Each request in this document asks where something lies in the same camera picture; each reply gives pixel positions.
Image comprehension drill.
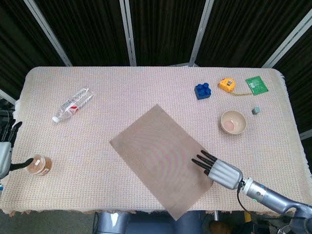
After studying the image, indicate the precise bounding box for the brown woven placemat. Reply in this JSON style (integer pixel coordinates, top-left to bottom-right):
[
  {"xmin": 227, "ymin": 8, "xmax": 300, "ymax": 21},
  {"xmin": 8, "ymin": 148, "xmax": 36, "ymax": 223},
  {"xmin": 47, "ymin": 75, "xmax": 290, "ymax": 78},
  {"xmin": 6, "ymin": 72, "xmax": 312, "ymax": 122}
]
[{"xmin": 109, "ymin": 104, "xmax": 215, "ymax": 221}]

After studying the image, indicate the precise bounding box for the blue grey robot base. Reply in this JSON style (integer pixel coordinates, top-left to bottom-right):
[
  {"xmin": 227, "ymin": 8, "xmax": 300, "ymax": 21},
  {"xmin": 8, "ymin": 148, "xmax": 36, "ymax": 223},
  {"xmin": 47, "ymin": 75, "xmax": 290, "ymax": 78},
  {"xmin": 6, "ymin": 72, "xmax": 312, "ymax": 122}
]
[{"xmin": 97, "ymin": 211, "xmax": 203, "ymax": 234}]

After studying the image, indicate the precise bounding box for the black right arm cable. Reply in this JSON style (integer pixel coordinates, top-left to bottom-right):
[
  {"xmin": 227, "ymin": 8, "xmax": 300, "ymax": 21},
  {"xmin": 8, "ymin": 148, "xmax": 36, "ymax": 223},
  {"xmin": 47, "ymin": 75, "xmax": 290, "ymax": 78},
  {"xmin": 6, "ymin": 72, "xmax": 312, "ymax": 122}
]
[{"xmin": 237, "ymin": 181, "xmax": 293, "ymax": 217}]

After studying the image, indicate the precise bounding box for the clear plastic water bottle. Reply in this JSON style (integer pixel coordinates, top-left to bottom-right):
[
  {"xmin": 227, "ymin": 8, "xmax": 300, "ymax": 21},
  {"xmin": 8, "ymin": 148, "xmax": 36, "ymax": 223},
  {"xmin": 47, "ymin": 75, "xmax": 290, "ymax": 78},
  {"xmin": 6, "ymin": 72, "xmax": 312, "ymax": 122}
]
[{"xmin": 52, "ymin": 87, "xmax": 95, "ymax": 123}]

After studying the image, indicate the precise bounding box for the clear jar with brown contents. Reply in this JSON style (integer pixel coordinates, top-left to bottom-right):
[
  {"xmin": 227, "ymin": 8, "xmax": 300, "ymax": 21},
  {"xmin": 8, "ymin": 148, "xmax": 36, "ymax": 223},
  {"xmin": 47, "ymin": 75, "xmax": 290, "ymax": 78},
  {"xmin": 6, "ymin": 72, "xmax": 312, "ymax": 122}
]
[{"xmin": 25, "ymin": 154, "xmax": 53, "ymax": 176}]

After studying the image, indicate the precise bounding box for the green flat packet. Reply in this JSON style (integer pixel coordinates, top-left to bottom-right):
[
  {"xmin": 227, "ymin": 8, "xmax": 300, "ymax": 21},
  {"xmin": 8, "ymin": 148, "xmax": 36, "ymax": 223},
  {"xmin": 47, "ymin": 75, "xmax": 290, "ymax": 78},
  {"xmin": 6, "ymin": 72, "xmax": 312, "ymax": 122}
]
[{"xmin": 245, "ymin": 76, "xmax": 270, "ymax": 96}]

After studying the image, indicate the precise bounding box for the blue toy building block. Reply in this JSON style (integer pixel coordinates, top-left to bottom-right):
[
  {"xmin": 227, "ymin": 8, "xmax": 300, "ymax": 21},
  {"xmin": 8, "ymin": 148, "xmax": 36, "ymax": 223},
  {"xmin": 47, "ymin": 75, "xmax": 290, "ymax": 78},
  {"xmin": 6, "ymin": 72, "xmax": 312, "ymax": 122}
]
[{"xmin": 194, "ymin": 82, "xmax": 212, "ymax": 100}]

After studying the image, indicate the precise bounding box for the dark pleated screen panel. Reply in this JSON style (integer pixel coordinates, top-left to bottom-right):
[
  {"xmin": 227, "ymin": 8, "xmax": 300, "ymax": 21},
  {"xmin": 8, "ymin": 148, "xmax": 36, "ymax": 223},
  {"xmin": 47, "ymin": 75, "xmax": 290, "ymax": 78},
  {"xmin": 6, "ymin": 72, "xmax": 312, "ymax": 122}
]
[
  {"xmin": 274, "ymin": 46, "xmax": 312, "ymax": 134},
  {"xmin": 0, "ymin": 0, "xmax": 66, "ymax": 98},
  {"xmin": 129, "ymin": 0, "xmax": 208, "ymax": 66},
  {"xmin": 196, "ymin": 0, "xmax": 312, "ymax": 68},
  {"xmin": 34, "ymin": 0, "xmax": 130, "ymax": 67}
]

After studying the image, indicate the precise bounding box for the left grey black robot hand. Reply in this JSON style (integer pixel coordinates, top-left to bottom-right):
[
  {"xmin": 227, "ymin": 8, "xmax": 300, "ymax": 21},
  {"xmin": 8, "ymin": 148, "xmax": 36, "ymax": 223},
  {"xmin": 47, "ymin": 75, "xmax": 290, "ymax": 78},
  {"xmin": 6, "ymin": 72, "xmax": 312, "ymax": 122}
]
[{"xmin": 0, "ymin": 119, "xmax": 34, "ymax": 180}]

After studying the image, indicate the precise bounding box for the yellow tape measure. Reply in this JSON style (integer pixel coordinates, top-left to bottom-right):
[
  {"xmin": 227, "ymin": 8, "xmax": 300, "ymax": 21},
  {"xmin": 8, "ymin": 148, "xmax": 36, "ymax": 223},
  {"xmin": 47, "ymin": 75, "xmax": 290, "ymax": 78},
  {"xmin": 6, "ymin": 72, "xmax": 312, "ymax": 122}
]
[{"xmin": 217, "ymin": 78, "xmax": 253, "ymax": 96}]

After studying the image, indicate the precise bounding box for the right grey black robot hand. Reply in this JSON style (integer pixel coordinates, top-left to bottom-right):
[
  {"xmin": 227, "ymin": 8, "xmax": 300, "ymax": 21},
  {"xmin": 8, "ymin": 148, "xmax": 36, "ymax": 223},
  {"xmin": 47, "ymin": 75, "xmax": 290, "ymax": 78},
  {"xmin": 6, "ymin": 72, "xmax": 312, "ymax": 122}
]
[{"xmin": 192, "ymin": 150, "xmax": 244, "ymax": 190}]

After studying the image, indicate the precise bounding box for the pink white woven tablecloth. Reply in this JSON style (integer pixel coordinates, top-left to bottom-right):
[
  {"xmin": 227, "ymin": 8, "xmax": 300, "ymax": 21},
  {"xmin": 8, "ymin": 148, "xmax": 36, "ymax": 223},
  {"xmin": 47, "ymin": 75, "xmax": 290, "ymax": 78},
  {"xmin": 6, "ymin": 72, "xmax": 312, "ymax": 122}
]
[{"xmin": 0, "ymin": 66, "xmax": 312, "ymax": 217}]

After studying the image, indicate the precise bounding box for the beige bowl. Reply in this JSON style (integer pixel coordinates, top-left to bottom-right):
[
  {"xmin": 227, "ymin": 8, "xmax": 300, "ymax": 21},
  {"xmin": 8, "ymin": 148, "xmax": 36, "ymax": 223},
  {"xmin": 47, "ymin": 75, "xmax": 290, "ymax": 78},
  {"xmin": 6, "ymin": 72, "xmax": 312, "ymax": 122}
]
[{"xmin": 221, "ymin": 110, "xmax": 247, "ymax": 135}]

